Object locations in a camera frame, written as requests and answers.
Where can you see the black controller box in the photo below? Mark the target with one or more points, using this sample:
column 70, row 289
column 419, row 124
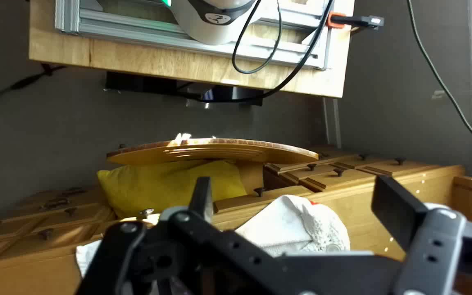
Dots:
column 148, row 84

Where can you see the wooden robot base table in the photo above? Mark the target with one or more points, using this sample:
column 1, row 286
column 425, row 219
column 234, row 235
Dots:
column 139, row 60

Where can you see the aluminium extrusion rail frame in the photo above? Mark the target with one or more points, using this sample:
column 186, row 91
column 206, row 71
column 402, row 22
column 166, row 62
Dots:
column 139, row 27

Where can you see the wooden desk with hutch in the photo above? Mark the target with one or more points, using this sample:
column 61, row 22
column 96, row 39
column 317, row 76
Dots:
column 356, row 191

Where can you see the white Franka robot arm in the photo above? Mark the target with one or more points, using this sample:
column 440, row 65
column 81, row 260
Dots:
column 214, row 22

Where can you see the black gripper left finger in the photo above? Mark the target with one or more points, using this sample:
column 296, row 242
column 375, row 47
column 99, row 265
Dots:
column 202, row 198

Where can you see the white terry towel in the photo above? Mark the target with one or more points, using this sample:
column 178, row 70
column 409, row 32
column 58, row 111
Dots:
column 296, row 224

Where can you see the yellow bag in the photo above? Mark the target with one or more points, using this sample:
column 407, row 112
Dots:
column 160, row 183

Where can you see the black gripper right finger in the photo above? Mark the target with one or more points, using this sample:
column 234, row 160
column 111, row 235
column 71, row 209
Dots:
column 397, row 211

